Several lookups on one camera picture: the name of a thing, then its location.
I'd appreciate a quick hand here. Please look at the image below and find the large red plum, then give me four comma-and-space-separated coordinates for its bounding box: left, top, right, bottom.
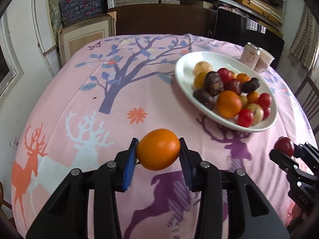
274, 136, 295, 157

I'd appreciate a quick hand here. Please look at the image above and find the red cherry tomato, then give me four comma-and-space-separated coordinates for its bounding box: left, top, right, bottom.
217, 68, 232, 83
262, 107, 271, 120
237, 109, 254, 127
257, 93, 272, 109

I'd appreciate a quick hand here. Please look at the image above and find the striped pepino melon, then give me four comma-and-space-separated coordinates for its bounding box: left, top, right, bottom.
193, 61, 213, 75
247, 104, 264, 126

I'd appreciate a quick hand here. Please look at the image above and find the small tan longan fruit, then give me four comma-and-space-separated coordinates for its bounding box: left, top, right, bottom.
239, 95, 249, 109

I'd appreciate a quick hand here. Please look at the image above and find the large orange mandarin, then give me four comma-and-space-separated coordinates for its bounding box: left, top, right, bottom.
215, 91, 242, 119

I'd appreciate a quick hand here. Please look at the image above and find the dark brown water chestnut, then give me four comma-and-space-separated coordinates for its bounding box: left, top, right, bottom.
241, 77, 260, 93

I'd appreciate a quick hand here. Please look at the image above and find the dark red plum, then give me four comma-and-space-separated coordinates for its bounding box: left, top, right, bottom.
224, 78, 241, 96

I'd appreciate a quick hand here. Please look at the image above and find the small yellow orange fruit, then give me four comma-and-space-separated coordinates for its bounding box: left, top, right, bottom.
229, 71, 236, 79

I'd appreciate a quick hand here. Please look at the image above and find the dark purple water chestnut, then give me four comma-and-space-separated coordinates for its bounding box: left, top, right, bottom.
204, 71, 224, 97

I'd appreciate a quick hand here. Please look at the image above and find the small orange kumquat fruit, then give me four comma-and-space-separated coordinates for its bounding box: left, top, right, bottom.
136, 128, 181, 171

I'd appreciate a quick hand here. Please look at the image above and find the yellow orange round fruit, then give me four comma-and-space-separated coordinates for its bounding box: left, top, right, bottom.
194, 72, 207, 89

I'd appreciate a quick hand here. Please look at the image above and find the right hand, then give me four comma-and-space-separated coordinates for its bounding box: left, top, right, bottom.
286, 202, 308, 227

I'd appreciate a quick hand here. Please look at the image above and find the dark wooden chair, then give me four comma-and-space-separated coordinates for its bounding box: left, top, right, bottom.
294, 74, 318, 121

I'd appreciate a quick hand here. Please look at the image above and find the white paper cup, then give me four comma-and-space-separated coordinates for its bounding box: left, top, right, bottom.
254, 48, 275, 73

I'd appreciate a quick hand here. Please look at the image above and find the patterned curtain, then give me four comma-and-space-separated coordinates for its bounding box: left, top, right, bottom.
290, 4, 318, 71

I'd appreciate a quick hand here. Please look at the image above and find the pink deer print tablecloth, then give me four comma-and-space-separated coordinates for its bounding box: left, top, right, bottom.
11, 34, 315, 235

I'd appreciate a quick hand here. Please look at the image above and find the pink drink can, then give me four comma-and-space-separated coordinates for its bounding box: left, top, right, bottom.
239, 42, 261, 70

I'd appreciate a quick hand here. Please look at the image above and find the white oval plate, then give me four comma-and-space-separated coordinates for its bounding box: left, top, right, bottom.
175, 52, 277, 133

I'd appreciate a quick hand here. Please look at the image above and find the black panel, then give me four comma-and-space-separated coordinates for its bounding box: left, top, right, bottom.
214, 8, 284, 69

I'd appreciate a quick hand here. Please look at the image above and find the framed picture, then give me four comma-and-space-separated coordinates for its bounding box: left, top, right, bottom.
58, 11, 117, 66

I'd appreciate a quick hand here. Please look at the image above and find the white board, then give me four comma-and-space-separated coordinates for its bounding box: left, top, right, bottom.
31, 0, 61, 77

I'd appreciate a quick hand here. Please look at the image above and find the brown wooden board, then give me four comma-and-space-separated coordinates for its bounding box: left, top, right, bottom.
108, 4, 211, 37

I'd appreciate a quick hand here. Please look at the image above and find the blue patterned boxes stack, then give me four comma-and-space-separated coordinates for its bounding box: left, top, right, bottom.
59, 0, 108, 27

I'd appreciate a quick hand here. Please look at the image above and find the window frame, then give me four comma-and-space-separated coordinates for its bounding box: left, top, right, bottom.
1, 11, 24, 106

